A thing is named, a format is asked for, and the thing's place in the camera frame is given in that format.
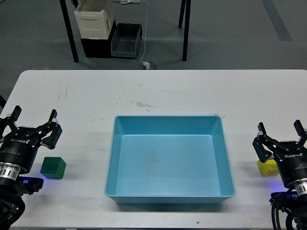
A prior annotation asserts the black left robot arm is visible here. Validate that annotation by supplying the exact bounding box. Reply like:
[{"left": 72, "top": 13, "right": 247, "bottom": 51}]
[{"left": 0, "top": 105, "right": 62, "bottom": 230}]

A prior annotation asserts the grey plastic bin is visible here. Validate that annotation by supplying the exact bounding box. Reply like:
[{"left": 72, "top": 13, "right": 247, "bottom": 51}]
[{"left": 111, "top": 23, "right": 142, "bottom": 59}]

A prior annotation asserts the yellow cube block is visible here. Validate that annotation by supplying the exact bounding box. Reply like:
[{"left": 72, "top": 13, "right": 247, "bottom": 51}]
[{"left": 257, "top": 159, "right": 279, "bottom": 177}]

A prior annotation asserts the black box under crate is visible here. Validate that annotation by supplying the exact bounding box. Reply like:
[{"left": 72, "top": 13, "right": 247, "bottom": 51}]
[{"left": 81, "top": 21, "right": 117, "bottom": 58}]

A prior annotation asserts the black table leg right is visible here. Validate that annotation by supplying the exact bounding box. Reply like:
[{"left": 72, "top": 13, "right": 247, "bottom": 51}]
[{"left": 178, "top": 0, "right": 191, "bottom": 61}]

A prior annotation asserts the green cube block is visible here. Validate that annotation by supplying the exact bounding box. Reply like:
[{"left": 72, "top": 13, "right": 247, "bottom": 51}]
[{"left": 40, "top": 157, "right": 66, "bottom": 179}]

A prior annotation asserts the black table leg left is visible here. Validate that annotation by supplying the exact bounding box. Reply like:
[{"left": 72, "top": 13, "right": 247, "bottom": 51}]
[{"left": 59, "top": 0, "right": 79, "bottom": 63}]

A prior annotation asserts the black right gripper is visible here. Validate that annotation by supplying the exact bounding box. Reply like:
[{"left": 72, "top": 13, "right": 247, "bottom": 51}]
[{"left": 252, "top": 120, "right": 307, "bottom": 188}]

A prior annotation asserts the light blue plastic tray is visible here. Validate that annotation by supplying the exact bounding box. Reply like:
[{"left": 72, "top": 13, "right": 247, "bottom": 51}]
[{"left": 105, "top": 115, "right": 236, "bottom": 204}]

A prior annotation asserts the white hanging cable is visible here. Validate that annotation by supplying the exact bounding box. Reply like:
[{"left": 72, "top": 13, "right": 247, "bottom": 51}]
[{"left": 140, "top": 0, "right": 149, "bottom": 64}]

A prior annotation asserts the white power adapter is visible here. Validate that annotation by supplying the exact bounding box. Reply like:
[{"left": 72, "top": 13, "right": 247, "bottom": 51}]
[{"left": 142, "top": 61, "right": 150, "bottom": 70}]

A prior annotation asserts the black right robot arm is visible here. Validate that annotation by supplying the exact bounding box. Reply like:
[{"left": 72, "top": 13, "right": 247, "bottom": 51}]
[{"left": 252, "top": 120, "right": 307, "bottom": 230}]

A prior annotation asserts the black table leg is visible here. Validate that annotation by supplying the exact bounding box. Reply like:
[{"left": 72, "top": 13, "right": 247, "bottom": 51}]
[
  {"left": 59, "top": 0, "right": 79, "bottom": 63},
  {"left": 178, "top": 0, "right": 191, "bottom": 61}
]

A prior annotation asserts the white cable coil floor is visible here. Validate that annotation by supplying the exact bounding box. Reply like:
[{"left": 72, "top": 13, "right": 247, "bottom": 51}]
[{"left": 112, "top": 0, "right": 146, "bottom": 5}]

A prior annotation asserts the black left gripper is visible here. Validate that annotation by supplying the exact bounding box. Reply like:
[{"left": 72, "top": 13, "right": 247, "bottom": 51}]
[{"left": 0, "top": 105, "right": 62, "bottom": 173}]

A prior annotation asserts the cream plastic crate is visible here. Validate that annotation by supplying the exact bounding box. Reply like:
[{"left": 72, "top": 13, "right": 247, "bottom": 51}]
[{"left": 74, "top": 0, "right": 115, "bottom": 40}]

